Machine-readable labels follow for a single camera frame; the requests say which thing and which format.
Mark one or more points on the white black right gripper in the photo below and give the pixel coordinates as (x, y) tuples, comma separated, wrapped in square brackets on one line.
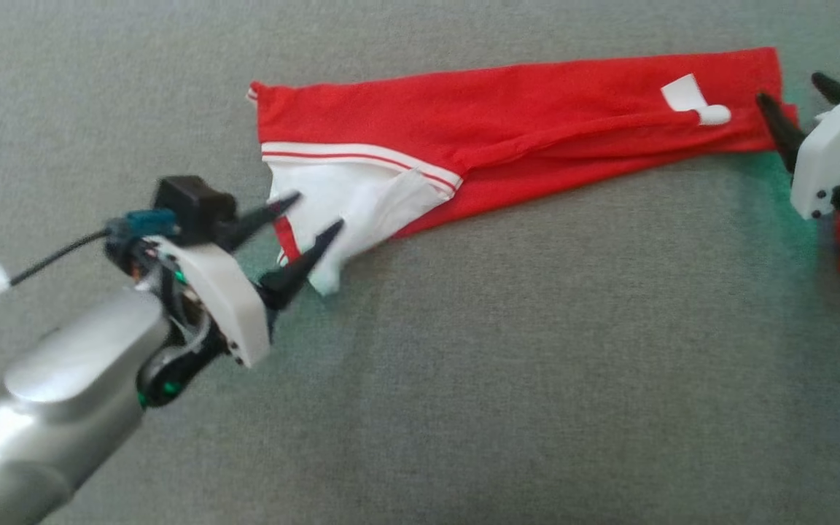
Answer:
[(828, 160)]

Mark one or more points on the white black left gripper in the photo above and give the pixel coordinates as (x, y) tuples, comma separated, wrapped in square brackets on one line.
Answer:
[(234, 306)]

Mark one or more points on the red shirt with white sleeves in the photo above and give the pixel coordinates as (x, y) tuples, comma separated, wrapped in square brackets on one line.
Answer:
[(500, 124)]

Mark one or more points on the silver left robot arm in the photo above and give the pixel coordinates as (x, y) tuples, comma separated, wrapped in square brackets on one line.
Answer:
[(63, 394)]

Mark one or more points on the grey fabric sofa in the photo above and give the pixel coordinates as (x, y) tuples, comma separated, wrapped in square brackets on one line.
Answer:
[(464, 401)]

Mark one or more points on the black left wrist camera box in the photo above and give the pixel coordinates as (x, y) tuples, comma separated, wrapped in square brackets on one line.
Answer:
[(190, 204)]

